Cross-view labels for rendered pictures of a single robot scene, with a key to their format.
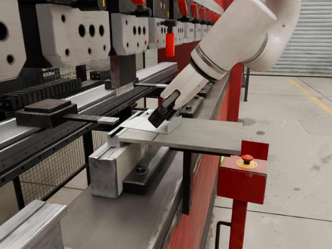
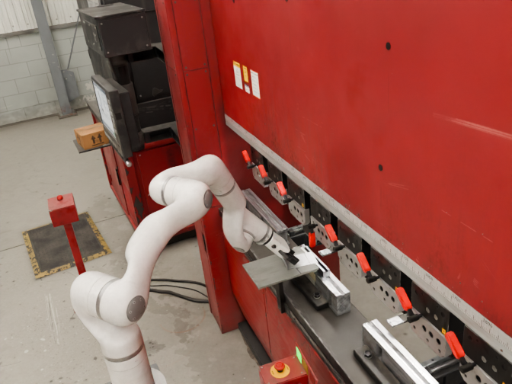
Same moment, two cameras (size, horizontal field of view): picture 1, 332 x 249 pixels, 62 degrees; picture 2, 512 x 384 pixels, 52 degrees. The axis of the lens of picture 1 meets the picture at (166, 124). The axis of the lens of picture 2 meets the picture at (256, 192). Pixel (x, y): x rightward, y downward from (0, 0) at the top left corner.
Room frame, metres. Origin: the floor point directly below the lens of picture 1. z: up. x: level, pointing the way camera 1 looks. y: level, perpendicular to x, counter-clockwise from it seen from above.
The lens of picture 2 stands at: (2.03, -1.11, 2.23)
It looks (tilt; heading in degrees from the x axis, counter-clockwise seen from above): 27 degrees down; 145
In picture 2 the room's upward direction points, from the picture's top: 7 degrees counter-clockwise
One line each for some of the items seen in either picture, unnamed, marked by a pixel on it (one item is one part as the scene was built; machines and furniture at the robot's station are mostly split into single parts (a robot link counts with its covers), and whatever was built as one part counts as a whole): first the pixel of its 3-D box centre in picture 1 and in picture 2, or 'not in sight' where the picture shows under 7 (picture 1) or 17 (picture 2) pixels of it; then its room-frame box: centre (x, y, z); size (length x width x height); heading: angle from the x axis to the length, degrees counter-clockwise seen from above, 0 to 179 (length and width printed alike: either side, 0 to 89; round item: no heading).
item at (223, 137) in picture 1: (184, 131); (280, 267); (0.61, -0.04, 1.00); 0.26 x 0.18 x 0.01; 74
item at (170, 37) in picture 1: (168, 38); (313, 235); (0.79, -0.01, 1.20); 0.04 x 0.02 x 0.10; 74
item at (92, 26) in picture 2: not in sight; (126, 89); (-0.67, 0.00, 1.53); 0.51 x 0.25 x 0.85; 169
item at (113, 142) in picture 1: (130, 126); (315, 260); (0.68, 0.09, 0.98); 0.20 x 0.03 x 0.03; 164
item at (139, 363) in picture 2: not in sight; (129, 370); (0.80, -0.79, 1.09); 0.19 x 0.19 x 0.18
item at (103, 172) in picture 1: (136, 144); (319, 277); (0.71, 0.08, 0.92); 0.39 x 0.06 x 0.10; 164
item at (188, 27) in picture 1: (181, 21); (395, 276); (1.21, -0.06, 1.26); 0.15 x 0.09 x 0.17; 164
